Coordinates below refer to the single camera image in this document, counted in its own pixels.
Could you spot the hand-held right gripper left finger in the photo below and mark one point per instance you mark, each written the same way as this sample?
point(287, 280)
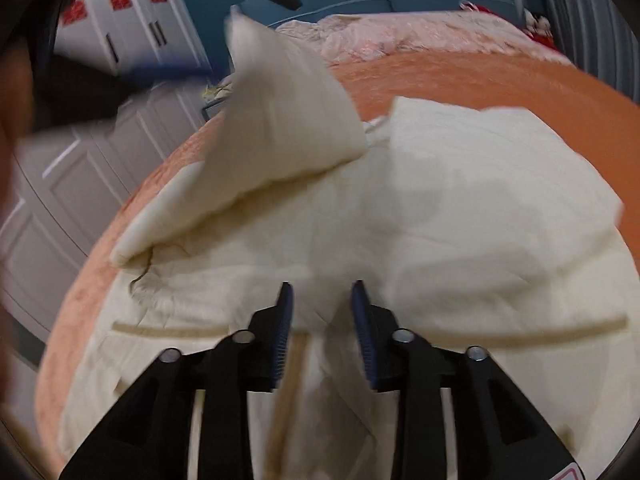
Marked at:
point(285, 332)

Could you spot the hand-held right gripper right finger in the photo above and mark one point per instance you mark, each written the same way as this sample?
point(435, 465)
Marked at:
point(362, 332)

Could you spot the cream white garment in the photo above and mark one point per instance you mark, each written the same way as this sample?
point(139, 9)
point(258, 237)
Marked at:
point(450, 210)

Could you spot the person's left forearm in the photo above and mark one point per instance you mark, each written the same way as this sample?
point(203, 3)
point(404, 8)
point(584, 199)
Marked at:
point(12, 110)

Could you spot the pale yellow cloth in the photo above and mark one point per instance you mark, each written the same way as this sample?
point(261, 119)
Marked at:
point(219, 89)

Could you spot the grey nightstand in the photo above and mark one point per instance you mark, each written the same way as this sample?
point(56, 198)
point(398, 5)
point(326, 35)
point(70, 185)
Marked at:
point(215, 107)

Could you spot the white panelled wardrobe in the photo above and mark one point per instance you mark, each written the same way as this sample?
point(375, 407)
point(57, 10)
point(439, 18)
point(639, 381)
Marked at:
point(65, 185)

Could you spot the pink lace quilt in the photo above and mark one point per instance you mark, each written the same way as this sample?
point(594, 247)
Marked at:
point(400, 35)

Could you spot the orange bed blanket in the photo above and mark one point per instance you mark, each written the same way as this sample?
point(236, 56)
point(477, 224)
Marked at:
point(450, 80)

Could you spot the red cloth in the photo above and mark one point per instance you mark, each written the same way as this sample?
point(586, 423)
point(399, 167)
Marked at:
point(542, 40)

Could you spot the grey curtain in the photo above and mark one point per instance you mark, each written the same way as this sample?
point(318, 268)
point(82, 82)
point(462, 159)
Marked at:
point(590, 25)

